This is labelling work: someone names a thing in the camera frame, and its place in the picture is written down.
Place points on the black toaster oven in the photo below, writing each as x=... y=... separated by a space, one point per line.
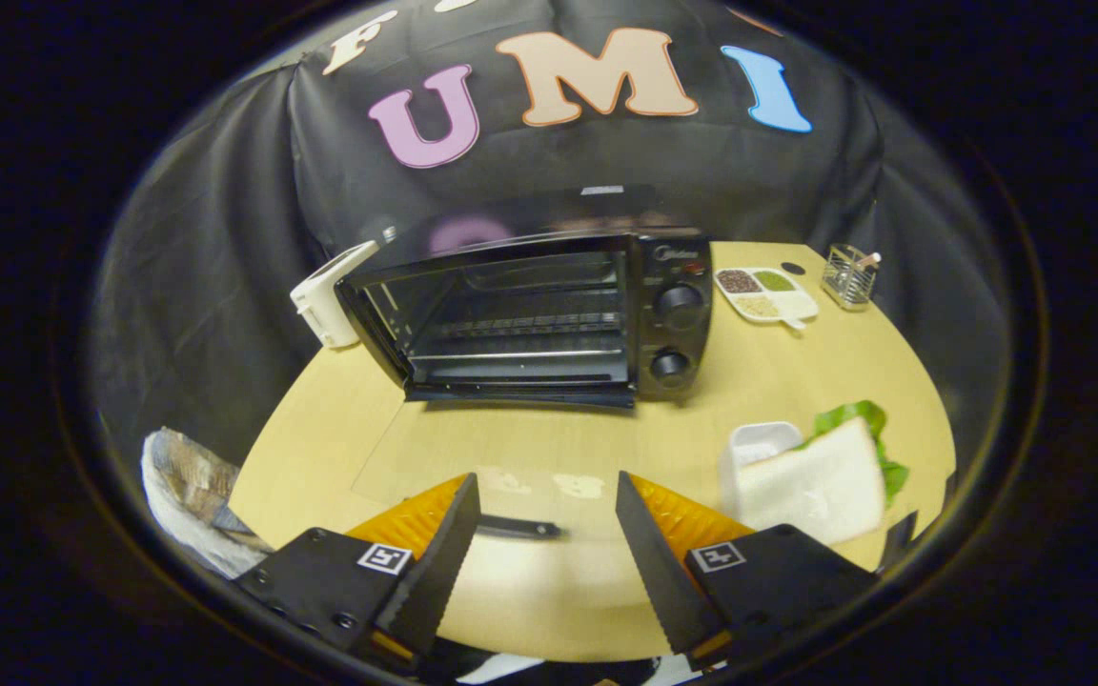
x=678 y=314

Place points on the white divided dish with grains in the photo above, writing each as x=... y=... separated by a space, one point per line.
x=768 y=297

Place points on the white plastic tray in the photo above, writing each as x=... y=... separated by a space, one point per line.
x=759 y=443

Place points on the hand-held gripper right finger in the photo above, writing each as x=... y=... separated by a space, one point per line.
x=659 y=562

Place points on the white bread lettuce sandwich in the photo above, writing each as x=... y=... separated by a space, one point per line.
x=816 y=486

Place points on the white pop-up toaster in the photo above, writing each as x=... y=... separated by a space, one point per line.
x=320 y=300

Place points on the black backdrop cloth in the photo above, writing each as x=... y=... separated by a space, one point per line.
x=225 y=286

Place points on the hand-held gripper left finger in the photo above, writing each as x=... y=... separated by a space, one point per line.
x=435 y=572

